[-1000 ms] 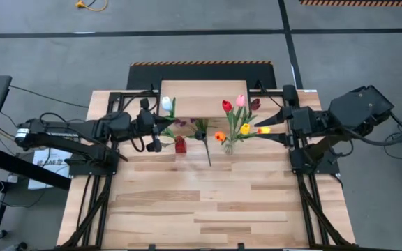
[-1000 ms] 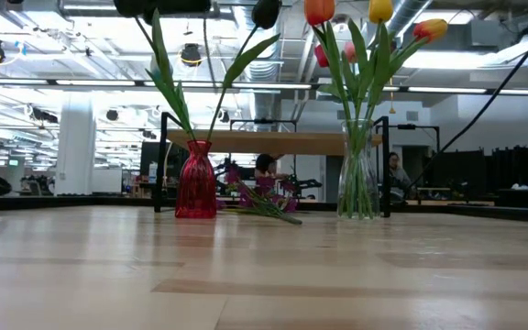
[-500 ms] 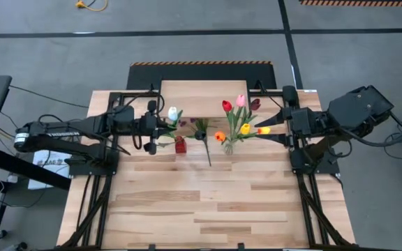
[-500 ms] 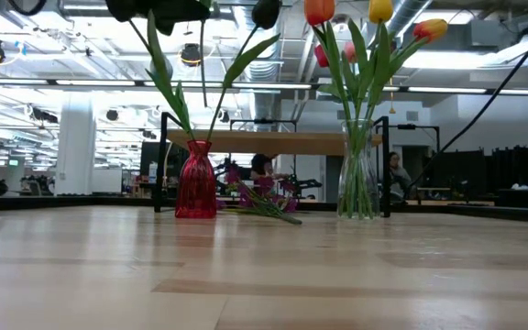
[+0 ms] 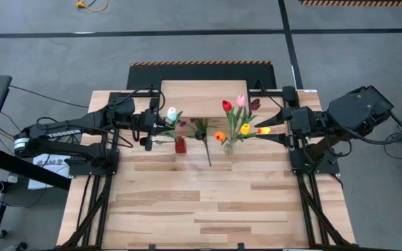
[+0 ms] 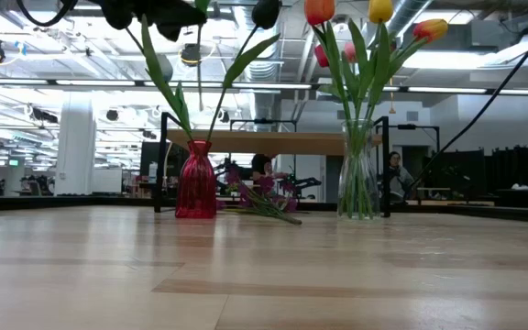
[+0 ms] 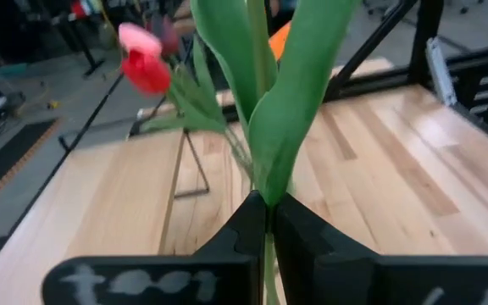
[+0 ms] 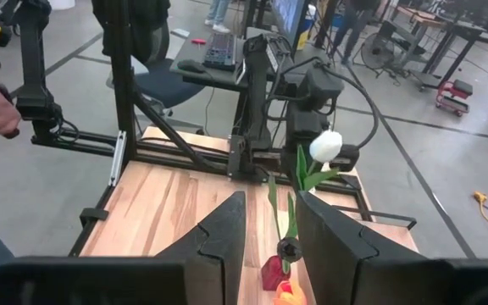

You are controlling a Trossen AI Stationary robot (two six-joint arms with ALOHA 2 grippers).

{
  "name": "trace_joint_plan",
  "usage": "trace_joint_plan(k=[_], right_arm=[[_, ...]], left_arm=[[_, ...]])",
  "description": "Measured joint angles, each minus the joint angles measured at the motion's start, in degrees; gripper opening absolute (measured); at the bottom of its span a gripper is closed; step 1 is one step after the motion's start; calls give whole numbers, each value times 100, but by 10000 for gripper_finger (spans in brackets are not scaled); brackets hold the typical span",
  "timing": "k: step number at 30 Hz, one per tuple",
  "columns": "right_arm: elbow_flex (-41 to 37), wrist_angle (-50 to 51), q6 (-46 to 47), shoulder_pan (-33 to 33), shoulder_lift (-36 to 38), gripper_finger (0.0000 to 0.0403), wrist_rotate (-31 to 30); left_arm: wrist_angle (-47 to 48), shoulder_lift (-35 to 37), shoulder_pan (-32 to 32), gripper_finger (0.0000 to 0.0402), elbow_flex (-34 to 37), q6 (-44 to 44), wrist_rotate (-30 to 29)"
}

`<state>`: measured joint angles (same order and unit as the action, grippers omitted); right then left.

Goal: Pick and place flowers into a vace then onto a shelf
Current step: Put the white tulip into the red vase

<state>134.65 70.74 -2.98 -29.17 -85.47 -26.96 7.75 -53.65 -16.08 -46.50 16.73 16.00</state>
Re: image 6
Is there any long ceiling light strip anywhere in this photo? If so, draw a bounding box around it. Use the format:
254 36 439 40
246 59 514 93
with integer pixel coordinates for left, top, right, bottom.
0 78 242 89
405 86 528 96

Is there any small wooden shelf table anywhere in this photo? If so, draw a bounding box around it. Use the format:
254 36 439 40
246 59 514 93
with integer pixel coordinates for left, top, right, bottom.
153 111 392 219

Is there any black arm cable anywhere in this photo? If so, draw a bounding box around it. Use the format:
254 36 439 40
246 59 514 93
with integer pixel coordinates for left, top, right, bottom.
405 6 528 198
15 0 80 28

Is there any pink artificial tulip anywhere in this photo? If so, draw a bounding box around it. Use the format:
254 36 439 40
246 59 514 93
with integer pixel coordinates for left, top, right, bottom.
342 41 361 138

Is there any orange artificial tulip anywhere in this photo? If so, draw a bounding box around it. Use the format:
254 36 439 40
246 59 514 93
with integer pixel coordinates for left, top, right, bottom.
303 0 361 216

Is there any silver ventilation duct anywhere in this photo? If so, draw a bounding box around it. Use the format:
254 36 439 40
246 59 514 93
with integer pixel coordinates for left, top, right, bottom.
346 0 435 86
234 0 289 121

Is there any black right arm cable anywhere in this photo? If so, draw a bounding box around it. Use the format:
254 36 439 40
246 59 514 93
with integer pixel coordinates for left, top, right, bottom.
405 6 528 198

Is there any clear glass vase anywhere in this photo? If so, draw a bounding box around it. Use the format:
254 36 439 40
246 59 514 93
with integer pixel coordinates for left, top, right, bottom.
336 118 381 220

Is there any white building column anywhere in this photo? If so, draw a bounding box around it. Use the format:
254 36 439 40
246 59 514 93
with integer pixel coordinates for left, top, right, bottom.
54 93 98 197

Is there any red ribbed glass vase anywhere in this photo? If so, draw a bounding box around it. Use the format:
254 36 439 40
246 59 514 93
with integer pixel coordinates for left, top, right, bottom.
174 139 218 220

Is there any person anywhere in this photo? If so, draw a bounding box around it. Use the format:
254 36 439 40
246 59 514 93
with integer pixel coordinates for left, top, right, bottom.
249 153 291 184
384 150 415 204

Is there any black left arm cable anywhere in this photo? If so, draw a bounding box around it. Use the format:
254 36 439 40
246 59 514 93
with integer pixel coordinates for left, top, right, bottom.
15 0 80 28

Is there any purple artificial flower bunch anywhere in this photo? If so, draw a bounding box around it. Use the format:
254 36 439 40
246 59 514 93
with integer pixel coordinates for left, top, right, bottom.
215 164 303 226

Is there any red and yellow artificial tulip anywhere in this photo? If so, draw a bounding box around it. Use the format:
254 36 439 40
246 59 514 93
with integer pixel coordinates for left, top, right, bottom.
364 18 449 216

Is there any black partition panel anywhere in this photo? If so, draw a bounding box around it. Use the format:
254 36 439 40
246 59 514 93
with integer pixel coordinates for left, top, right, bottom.
490 145 528 192
437 148 488 193

